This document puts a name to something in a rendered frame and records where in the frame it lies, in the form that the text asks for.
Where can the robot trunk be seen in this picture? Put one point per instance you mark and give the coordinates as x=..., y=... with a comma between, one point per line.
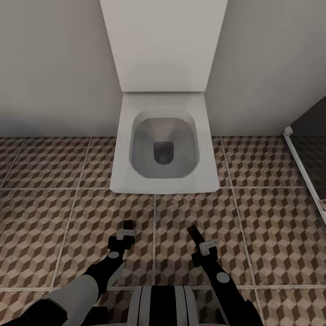
x=163, y=306

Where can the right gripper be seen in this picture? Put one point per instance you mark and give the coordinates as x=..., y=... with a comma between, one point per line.
x=200, y=260

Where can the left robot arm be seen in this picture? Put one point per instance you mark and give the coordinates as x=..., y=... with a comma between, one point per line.
x=70, y=304

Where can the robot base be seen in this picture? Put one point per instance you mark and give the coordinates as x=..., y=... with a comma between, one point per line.
x=98, y=316

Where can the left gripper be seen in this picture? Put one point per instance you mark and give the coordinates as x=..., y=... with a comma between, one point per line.
x=126, y=243

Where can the mousetrap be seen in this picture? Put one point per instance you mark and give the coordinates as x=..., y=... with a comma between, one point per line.
x=196, y=235
x=128, y=225

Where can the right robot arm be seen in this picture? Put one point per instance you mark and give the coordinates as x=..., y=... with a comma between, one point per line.
x=234, y=309

